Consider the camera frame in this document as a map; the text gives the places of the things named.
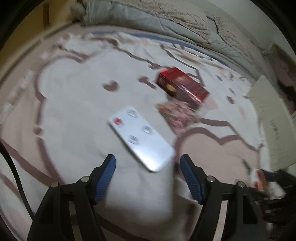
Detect white remote control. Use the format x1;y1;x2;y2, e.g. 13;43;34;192
108;106;175;172

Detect black cable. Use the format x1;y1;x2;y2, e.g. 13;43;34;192
0;142;35;217

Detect left beige quilted blanket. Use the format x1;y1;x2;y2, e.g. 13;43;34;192
117;0;211;44

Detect red cigarette pack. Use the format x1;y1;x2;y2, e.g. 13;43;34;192
156;67;209;110

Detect bag of pink snacks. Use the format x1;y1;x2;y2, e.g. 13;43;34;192
156;100;200;136

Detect cartoon bear blanket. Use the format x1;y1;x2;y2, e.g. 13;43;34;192
1;32;269;240

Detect orange white scissors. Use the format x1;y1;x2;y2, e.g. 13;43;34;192
249;169;266;191

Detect right beige quilted blanket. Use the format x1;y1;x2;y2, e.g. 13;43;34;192
214;16;265;68

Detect beige quilted blanket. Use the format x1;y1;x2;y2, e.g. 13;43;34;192
117;0;211;44
214;16;265;68

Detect grey folded duvet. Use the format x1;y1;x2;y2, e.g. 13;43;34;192
70;1;268;78

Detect wooden side shelf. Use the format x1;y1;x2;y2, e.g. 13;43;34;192
1;1;77;78

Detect white cardboard box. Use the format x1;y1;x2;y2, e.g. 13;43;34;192
247;75;295;171

